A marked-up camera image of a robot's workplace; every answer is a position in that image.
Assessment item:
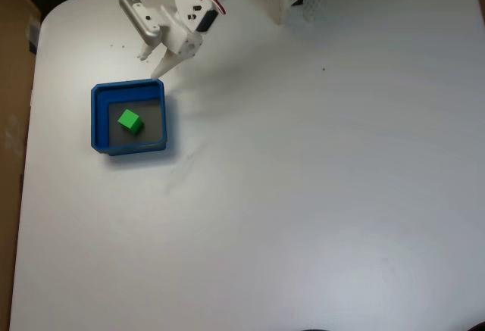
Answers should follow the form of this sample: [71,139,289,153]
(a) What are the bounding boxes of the green cube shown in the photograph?
[117,108,145,136]

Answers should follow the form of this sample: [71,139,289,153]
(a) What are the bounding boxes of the white perforated base plate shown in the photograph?
[301,0,324,22]

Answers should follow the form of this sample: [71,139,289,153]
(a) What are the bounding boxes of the brown cardboard box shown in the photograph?
[0,0,42,331]

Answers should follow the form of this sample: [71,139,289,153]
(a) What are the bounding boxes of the grey label sticker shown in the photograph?
[27,18,41,55]

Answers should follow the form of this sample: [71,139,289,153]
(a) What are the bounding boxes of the blue square box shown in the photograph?
[90,77,169,157]

